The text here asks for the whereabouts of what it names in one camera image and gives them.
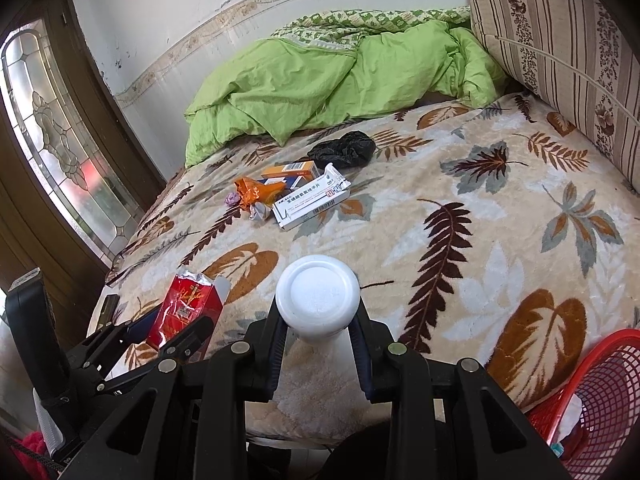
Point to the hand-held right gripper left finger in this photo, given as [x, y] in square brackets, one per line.
[272, 360]

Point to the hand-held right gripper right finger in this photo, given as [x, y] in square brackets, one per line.
[362, 360]

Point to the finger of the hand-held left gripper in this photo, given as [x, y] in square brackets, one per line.
[185, 335]
[142, 322]

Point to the red foil packet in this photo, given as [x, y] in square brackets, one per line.
[190, 300]

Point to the white plastic bottle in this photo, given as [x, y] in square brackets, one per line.
[317, 295]

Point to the orange medicine box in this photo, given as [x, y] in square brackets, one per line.
[287, 172]

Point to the black plastic bag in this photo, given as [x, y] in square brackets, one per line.
[345, 147]

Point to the red plastic mesh basket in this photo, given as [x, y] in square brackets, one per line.
[600, 385]

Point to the black flat object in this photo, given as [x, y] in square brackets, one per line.
[109, 306]

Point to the red fuzzy cloth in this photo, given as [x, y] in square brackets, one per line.
[27, 452]

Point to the purple crumpled wrapper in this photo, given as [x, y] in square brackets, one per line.
[233, 200]

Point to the silver crumpled wrapper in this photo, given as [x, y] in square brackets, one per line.
[260, 212]

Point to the orange crumpled wrapper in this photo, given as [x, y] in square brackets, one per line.
[255, 192]

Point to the white medicine box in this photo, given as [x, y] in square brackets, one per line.
[310, 205]

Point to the white ointment tube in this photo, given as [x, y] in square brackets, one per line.
[332, 176]

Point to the wooden door with stained glass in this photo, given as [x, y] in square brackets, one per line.
[55, 135]

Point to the green duvet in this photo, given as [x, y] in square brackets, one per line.
[325, 85]

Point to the green patterned quilt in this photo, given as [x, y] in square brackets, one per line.
[380, 20]

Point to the striped floral cushion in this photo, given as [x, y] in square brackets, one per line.
[565, 45]

